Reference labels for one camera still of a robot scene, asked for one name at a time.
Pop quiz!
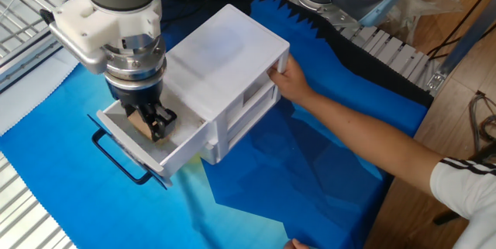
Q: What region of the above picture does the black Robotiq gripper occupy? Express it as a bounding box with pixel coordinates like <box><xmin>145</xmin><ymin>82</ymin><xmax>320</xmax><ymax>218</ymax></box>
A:
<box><xmin>105</xmin><ymin>76</ymin><xmax>178</xmax><ymax>143</ymax></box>

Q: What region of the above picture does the brown wooden block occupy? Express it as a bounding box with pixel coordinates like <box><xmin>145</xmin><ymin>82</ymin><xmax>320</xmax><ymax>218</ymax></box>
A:
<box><xmin>126</xmin><ymin>109</ymin><xmax>175</xmax><ymax>141</ymax></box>

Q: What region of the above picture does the white drawer with black handle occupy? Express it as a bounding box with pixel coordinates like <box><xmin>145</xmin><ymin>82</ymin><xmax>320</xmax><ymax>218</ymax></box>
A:
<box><xmin>87</xmin><ymin>93</ymin><xmax>210</xmax><ymax>190</ymax></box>

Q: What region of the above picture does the white plastic drawer cabinet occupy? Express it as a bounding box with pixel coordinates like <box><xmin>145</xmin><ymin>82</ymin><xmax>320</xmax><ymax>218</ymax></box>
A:
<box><xmin>162</xmin><ymin>3</ymin><xmax>291</xmax><ymax>165</ymax></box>

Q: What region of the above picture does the person's right forearm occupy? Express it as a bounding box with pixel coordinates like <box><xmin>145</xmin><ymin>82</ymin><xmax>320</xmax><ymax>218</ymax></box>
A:
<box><xmin>301</xmin><ymin>89</ymin><xmax>445</xmax><ymax>195</ymax></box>

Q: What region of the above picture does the person's right hand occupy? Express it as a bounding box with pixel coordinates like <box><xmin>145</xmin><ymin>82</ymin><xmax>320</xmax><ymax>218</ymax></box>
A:
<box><xmin>267</xmin><ymin>53</ymin><xmax>315</xmax><ymax>105</ymax></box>

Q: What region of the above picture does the person's left hand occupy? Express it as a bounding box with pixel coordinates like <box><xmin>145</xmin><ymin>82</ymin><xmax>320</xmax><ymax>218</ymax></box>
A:
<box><xmin>283</xmin><ymin>238</ymin><xmax>311</xmax><ymax>249</ymax></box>

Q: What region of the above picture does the blue mountain sun cloth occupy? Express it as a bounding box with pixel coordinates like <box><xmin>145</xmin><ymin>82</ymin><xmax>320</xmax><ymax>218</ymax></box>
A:
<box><xmin>0</xmin><ymin>0</ymin><xmax>435</xmax><ymax>249</ymax></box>

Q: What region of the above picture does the black flat bar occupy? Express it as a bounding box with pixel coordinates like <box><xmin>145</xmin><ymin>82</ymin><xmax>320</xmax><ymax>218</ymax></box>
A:
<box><xmin>432</xmin><ymin>209</ymin><xmax>462</xmax><ymax>226</ymax></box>

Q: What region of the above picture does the white shirt with black stripes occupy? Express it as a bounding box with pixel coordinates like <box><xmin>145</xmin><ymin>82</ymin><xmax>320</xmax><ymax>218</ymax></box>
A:
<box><xmin>429</xmin><ymin>157</ymin><xmax>496</xmax><ymax>249</ymax></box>

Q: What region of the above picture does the grey aluminium brace beam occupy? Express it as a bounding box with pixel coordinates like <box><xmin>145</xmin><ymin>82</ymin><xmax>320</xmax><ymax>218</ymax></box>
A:
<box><xmin>425</xmin><ymin>0</ymin><xmax>496</xmax><ymax>95</ymax></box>

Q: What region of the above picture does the grey floor cable coil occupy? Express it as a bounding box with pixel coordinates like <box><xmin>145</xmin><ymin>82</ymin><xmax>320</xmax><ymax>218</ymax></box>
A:
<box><xmin>467</xmin><ymin>90</ymin><xmax>496</xmax><ymax>153</ymax></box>

